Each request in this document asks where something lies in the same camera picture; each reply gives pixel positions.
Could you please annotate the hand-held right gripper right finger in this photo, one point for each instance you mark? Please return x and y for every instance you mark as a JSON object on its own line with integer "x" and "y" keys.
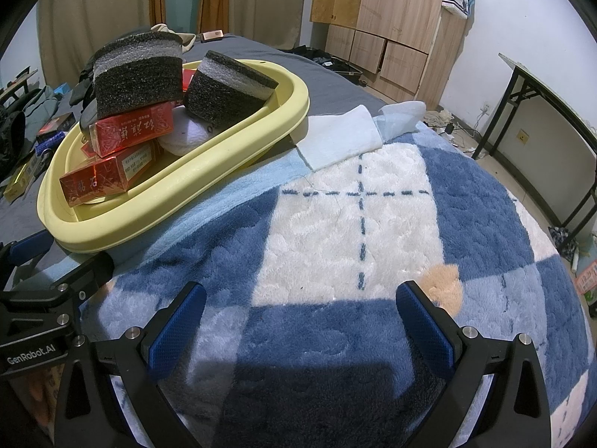
{"x": 427, "y": 331}

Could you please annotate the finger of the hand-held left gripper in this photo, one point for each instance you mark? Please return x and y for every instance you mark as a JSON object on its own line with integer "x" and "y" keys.
{"x": 91, "y": 275}
{"x": 28, "y": 247}

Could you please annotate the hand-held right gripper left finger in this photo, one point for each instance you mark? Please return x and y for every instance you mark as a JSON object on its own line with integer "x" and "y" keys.
{"x": 179, "y": 331}

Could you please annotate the large red cigarette box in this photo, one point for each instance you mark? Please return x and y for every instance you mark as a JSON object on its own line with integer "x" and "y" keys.
{"x": 102, "y": 172}

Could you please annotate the small red cigarette box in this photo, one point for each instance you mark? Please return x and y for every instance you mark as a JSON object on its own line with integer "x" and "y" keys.
{"x": 188, "y": 79}
{"x": 135, "y": 128}

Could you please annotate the purple powder puff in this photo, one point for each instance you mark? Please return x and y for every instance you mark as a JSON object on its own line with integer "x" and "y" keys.
{"x": 184, "y": 137}

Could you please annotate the black foam disc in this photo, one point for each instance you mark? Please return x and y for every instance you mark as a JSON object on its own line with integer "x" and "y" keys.
{"x": 135, "y": 79}
{"x": 224, "y": 93}

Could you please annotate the yellow plastic basin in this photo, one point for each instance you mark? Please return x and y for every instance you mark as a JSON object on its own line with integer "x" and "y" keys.
{"x": 261, "y": 121}

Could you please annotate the gold box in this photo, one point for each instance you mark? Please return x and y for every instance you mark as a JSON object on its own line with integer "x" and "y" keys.
{"x": 21, "y": 177}

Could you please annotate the blue checked blanket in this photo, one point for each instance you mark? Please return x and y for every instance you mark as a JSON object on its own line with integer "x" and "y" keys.
{"x": 373, "y": 242}

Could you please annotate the black clothes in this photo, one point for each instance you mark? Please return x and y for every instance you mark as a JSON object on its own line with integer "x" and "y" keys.
{"x": 11, "y": 135}

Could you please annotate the red packet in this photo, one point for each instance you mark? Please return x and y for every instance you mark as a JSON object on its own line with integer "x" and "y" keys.
{"x": 58, "y": 126}

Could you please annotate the grey green jacket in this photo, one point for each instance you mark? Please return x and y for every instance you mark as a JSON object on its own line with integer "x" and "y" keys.
{"x": 42, "y": 100}

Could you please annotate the patterned dark cloth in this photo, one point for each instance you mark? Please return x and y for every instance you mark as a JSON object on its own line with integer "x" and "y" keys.
{"x": 562, "y": 240}

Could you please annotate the pink bag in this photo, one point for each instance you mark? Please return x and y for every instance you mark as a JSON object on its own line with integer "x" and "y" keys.
{"x": 587, "y": 277}

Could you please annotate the white cloth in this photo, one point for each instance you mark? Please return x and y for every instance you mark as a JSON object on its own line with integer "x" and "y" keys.
{"x": 340, "y": 135}

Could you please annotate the beige curtain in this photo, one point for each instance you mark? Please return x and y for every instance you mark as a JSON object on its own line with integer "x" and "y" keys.
{"x": 93, "y": 9}

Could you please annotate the beige cloth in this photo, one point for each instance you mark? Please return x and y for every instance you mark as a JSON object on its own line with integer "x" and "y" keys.
{"x": 172, "y": 32}

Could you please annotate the pink box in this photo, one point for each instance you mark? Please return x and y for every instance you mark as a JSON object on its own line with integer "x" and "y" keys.
{"x": 212, "y": 36}

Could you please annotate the black folding table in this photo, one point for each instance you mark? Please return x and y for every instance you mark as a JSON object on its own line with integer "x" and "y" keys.
{"x": 550, "y": 88}

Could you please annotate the wooden wardrobe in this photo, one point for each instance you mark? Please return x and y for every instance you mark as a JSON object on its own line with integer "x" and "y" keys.
{"x": 396, "y": 9}

